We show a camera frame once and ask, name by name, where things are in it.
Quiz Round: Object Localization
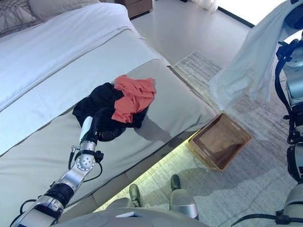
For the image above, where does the beige covered bed mattress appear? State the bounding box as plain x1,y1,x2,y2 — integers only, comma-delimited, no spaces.
0,26,221,213

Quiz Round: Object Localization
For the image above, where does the silver right robot leg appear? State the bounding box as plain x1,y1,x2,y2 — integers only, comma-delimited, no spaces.
169,174,198,218

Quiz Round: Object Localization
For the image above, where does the plain beige pillow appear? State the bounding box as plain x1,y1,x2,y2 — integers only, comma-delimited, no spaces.
29,0,100,22

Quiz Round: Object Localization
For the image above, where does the white duvet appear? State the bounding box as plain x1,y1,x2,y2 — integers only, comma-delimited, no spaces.
0,2,131,109

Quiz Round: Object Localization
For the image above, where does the orange garment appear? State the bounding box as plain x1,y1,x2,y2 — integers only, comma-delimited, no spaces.
111,75,157,123

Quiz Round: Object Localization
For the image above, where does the woven wicker basket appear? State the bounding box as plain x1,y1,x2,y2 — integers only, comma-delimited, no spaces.
188,113,253,171

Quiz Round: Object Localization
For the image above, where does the white garment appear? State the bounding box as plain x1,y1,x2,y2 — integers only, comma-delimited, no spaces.
209,0,294,112

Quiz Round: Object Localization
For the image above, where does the grey robot torso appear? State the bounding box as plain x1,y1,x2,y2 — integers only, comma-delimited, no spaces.
52,198,209,227

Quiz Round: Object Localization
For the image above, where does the black garment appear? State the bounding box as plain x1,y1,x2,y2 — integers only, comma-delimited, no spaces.
72,82,149,130

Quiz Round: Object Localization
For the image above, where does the wooden nightstand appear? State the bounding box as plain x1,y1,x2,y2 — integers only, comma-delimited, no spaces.
119,0,153,18

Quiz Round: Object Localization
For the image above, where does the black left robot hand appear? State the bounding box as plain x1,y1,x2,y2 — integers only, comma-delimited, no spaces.
79,108,126,144

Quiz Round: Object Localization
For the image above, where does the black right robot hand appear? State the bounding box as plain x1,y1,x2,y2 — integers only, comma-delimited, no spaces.
283,0,303,40

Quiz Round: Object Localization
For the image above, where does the patterned grey pillow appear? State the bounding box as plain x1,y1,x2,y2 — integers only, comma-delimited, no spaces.
0,0,37,36

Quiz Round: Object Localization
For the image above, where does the dark window frame strip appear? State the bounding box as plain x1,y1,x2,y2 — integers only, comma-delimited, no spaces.
217,6,255,26

